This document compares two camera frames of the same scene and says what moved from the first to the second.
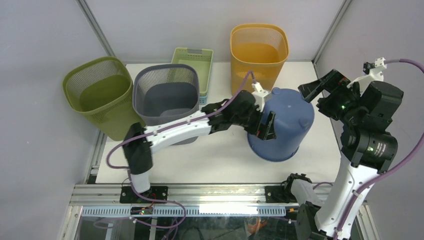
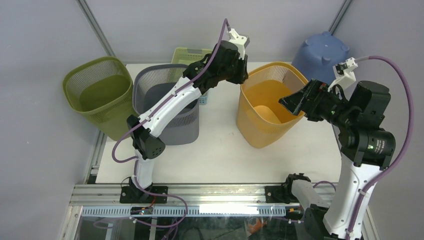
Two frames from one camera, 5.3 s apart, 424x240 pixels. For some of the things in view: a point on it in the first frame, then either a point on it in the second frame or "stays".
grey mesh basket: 163,92 stays
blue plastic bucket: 294,121 to 317,56
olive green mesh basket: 102,90 stays
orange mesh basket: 262,48 to 261,120
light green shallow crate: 200,59 stays
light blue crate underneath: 203,100 stays
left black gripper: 265,132 to 243,74
